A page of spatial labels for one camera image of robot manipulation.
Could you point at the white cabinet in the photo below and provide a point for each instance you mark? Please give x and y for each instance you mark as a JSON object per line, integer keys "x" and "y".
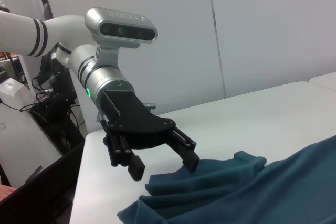
{"x": 23, "y": 142}

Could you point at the white plastic device box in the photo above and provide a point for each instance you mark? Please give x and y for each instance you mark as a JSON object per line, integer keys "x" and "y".
{"x": 13, "y": 93}

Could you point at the white shelf frame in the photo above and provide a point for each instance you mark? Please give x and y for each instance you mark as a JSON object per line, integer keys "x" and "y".
{"x": 22, "y": 69}

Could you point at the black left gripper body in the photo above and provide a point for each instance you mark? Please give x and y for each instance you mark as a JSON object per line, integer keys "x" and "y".
{"x": 141, "y": 127}

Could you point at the teal t-shirt with beige print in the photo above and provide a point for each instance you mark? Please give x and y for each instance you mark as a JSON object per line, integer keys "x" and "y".
{"x": 236, "y": 195}

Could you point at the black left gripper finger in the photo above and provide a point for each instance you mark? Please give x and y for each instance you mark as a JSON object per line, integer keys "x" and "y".
{"x": 135, "y": 167}
{"x": 187, "y": 153}

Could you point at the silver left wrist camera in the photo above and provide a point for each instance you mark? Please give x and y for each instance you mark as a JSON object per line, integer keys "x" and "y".
{"x": 126, "y": 28}

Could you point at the black monitor screen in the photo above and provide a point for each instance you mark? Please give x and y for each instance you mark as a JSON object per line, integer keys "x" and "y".
{"x": 39, "y": 200}

